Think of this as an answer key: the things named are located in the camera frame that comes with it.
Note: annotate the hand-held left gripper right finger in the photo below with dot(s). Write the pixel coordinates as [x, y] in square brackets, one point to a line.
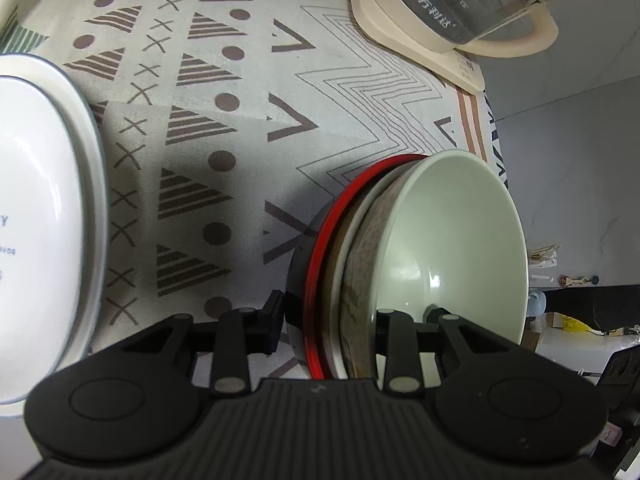
[395, 330]

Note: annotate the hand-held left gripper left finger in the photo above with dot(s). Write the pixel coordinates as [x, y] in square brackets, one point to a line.
[272, 317]

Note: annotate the black bowl with red rim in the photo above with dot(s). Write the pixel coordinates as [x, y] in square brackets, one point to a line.
[312, 285]

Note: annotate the brown patterned bowl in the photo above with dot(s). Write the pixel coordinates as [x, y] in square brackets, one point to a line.
[357, 280]

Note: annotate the light green bowl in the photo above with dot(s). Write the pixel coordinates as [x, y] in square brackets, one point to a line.
[460, 240]

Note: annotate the yellow packet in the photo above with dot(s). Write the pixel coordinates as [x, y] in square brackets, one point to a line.
[572, 322]

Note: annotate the patterned tablecloth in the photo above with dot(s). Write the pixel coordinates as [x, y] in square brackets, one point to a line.
[225, 110]

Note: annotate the black furniture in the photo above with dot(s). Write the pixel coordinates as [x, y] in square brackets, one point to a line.
[610, 305]

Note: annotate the white plate with blue rim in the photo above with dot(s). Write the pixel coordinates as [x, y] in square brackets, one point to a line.
[40, 210]

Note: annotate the glass kettle on beige base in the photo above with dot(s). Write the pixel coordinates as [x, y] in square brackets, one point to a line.
[400, 35]

